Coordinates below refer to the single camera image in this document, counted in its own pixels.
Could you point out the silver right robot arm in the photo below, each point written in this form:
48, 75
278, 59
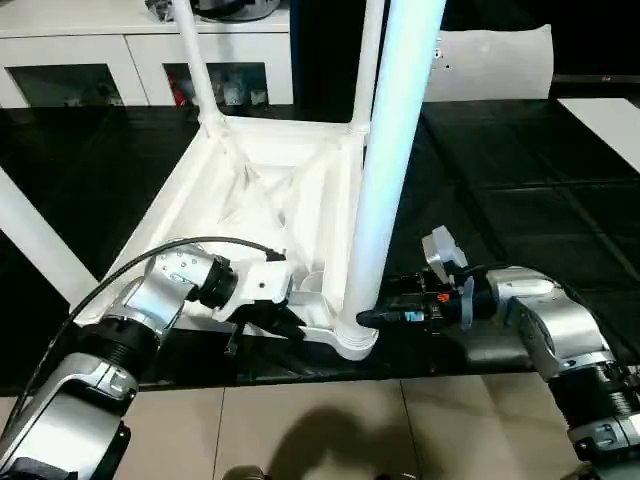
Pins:
565, 320

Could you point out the dark robot foot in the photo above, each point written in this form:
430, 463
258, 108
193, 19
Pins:
245, 474

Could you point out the black table mat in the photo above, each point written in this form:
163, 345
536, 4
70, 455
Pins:
525, 175

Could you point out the white plastic seat panel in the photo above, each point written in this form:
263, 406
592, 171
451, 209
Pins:
500, 65

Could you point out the white flat board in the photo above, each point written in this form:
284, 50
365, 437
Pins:
605, 125

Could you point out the black cabinet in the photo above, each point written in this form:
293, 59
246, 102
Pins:
325, 55

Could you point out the black rod with red mark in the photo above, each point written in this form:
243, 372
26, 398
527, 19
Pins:
600, 78

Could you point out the white cabinet with glass doors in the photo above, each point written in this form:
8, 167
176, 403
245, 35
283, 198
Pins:
100, 50

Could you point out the dark helmet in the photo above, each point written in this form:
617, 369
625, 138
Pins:
235, 7

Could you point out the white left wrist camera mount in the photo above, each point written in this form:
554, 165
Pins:
265, 285

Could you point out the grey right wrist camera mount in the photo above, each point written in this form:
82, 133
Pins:
442, 250

